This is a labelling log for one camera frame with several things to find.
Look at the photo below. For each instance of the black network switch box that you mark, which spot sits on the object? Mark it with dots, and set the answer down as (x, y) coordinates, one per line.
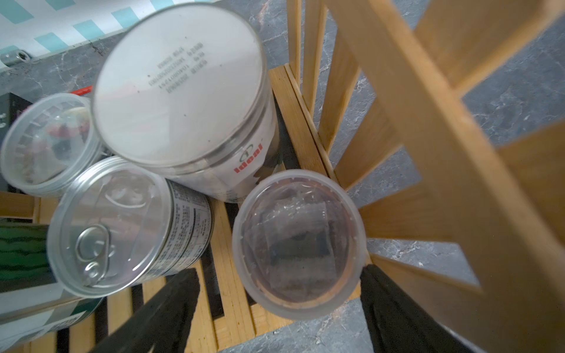
(11, 106)

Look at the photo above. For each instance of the red-label clear plastic cup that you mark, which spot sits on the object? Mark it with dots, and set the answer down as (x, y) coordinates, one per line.
(299, 245)

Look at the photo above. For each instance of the small silver pull-tab can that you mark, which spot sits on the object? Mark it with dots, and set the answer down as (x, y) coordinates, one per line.
(119, 225)

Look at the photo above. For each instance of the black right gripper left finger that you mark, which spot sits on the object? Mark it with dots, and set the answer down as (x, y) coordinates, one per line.
(163, 324)

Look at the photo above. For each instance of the white-label jar with lid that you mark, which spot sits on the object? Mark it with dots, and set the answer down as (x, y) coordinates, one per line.
(186, 94)

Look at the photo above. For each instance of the rear clear plastic cup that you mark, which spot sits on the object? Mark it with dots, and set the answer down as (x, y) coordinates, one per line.
(51, 143)

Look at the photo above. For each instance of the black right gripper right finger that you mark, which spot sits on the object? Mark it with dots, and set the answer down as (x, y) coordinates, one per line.
(396, 323)

